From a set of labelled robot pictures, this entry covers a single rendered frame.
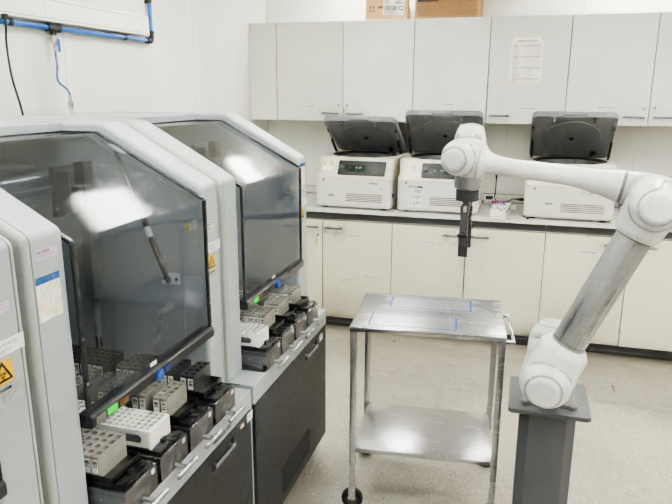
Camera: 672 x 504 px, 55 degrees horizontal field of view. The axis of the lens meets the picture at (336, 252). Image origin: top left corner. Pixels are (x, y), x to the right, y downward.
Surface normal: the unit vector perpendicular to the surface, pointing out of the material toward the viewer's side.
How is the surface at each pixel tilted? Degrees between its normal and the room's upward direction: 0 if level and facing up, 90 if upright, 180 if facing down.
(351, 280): 90
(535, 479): 90
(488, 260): 90
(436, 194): 90
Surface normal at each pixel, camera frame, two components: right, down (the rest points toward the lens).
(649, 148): -0.28, 0.23
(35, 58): 0.96, 0.07
